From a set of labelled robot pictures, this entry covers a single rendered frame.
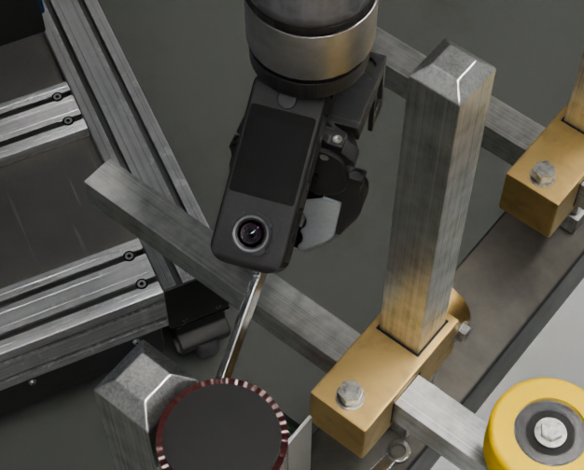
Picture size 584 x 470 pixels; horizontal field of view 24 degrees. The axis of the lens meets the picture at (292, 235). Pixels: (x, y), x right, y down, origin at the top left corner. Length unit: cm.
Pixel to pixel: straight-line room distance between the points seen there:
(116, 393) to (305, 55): 22
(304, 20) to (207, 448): 24
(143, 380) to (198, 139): 151
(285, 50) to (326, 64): 2
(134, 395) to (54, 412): 128
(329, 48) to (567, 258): 51
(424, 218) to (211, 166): 127
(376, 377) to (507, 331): 21
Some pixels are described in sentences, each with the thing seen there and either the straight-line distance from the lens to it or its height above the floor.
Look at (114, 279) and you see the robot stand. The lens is 174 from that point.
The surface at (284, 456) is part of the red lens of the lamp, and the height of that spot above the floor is 115.
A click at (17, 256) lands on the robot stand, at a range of 180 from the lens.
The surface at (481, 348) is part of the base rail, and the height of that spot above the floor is 70.
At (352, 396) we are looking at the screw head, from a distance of 96.
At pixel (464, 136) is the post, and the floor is 109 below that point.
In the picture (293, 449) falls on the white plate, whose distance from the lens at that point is 102.
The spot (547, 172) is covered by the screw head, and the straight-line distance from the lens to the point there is 108.
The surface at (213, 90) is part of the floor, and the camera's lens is 218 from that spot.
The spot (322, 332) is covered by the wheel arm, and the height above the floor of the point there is 83.
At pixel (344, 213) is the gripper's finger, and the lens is 88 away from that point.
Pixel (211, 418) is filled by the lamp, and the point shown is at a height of 115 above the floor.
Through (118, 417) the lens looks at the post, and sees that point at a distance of 65.
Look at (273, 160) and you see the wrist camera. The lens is 79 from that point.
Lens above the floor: 172
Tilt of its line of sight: 58 degrees down
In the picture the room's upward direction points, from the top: straight up
